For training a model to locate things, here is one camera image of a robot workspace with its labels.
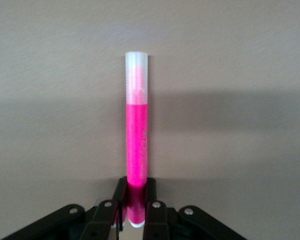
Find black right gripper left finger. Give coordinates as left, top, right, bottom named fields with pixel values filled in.
left=1, top=176, right=128, bottom=240

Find pink highlighter pen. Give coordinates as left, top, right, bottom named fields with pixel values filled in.
left=124, top=51, right=149, bottom=229

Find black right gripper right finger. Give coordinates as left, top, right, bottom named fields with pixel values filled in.
left=142, top=177, right=248, bottom=240

